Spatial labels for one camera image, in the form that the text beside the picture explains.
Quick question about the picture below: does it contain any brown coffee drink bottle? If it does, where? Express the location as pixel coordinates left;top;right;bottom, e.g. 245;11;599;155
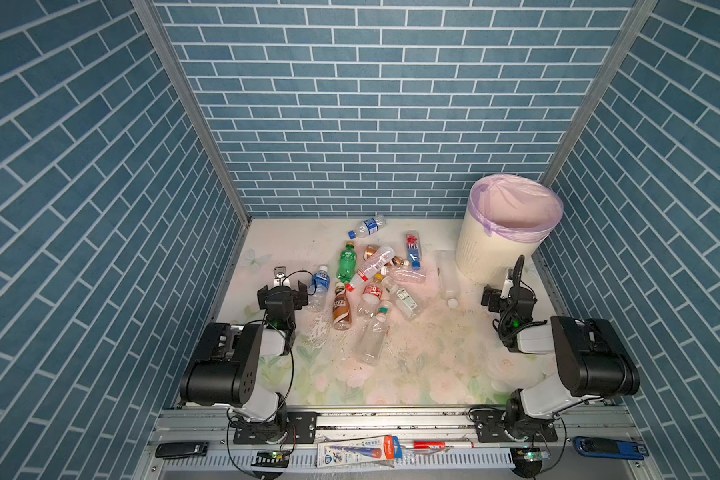
332;282;353;331

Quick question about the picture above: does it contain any clear bottle white cap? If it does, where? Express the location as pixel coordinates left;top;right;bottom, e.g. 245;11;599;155
436;250;461;309

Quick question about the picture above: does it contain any red label cola bottle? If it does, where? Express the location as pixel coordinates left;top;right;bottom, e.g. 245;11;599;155
357;274;383;317

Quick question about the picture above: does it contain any clear bottle green cap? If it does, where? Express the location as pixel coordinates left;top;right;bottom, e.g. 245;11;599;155
357;300;392;364

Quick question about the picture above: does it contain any blue label water bottle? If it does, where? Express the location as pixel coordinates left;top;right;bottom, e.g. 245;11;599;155
348;215;387;239

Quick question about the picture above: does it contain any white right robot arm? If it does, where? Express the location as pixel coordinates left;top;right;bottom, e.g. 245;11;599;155
481;280;640;427

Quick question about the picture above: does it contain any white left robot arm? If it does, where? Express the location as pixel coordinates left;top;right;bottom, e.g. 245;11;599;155
179;282;308;429

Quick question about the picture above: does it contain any white bin with pink liner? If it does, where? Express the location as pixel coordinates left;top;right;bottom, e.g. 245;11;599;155
455;174;564;287

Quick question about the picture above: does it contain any green soda bottle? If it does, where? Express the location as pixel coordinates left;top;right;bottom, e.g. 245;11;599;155
336;241;357;284

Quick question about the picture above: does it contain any amber small bottle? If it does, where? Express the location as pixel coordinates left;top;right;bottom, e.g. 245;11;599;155
363;245;410;267

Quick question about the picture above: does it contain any clear bottle green label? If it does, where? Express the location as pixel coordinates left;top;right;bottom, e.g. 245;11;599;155
381;277;424;320

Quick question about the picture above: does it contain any clear bottle red cap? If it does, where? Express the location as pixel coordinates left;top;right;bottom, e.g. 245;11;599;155
346;257;385;292

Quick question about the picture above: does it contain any clear ribbed bottle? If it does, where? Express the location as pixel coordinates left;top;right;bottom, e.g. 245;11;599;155
381;266;426;284

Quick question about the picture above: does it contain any blue red label bottle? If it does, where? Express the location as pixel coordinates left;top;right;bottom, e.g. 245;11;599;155
405;231;421;271

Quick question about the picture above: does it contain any blue black device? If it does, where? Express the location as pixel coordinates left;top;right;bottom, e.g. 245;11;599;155
572;436;649;461

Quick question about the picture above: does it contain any white glue tube package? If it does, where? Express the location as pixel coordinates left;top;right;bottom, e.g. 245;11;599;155
316;435;403;468

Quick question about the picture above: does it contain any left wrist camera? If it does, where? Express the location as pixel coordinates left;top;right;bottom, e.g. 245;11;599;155
272;266;290;287

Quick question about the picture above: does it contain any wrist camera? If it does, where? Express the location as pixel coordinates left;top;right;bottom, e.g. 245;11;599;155
272;266;290;287
500;269;514;299

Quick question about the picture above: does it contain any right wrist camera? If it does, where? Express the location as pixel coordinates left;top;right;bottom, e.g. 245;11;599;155
500;269;514;299

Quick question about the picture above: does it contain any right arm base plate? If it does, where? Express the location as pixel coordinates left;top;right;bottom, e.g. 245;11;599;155
466;407;558;443

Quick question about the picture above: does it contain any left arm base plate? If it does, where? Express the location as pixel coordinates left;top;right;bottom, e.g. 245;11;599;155
232;411;318;445

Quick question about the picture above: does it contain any white slotted cable duct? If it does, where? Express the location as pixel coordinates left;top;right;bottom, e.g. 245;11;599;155
161;448;516;473

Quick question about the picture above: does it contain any red handled tool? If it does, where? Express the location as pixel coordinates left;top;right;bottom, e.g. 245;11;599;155
402;440;474;454

